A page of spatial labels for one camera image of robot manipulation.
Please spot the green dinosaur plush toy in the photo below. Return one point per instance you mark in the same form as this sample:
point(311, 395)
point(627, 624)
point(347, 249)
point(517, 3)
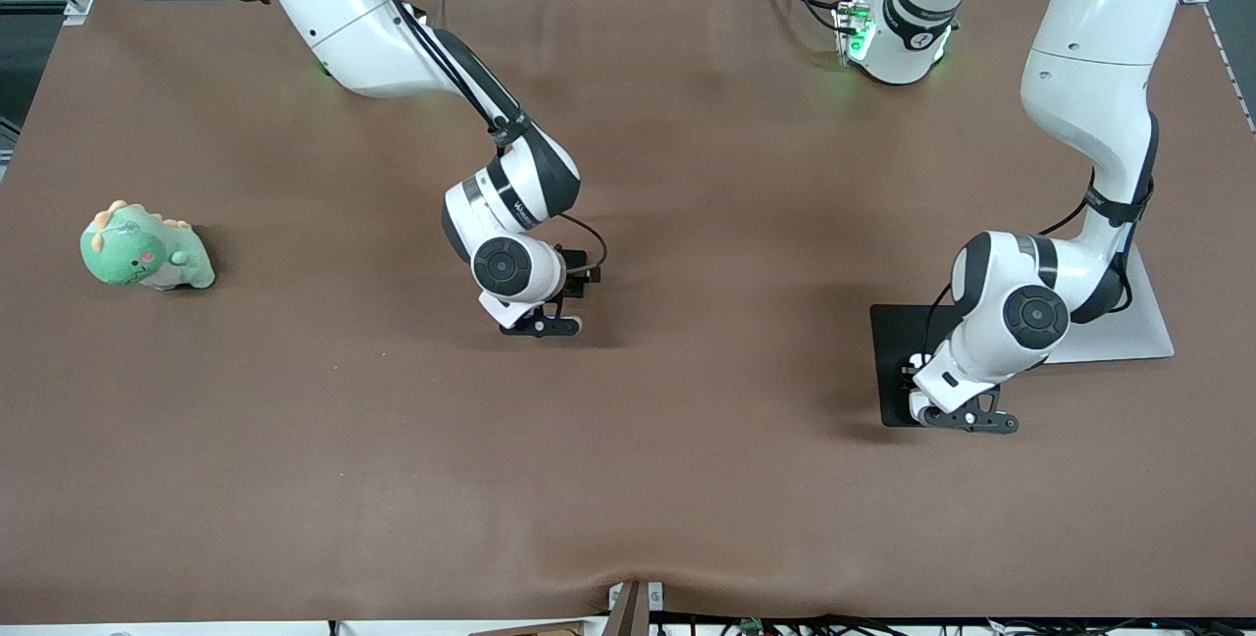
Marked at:
point(137, 255)

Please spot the brown camera mount post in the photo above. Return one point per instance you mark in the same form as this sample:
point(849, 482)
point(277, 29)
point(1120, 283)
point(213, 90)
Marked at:
point(628, 616)

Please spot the silver closed laptop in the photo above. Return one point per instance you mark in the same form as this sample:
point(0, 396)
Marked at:
point(1148, 332)

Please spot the brown table cover mat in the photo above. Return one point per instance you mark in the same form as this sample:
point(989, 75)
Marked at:
point(294, 469)

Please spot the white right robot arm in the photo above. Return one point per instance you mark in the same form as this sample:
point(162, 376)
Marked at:
point(343, 8)

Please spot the black mouse pad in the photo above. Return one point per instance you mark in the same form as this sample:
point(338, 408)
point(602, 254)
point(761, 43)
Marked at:
point(893, 342)

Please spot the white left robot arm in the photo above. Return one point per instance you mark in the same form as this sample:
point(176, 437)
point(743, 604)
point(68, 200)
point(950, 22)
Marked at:
point(1089, 27)

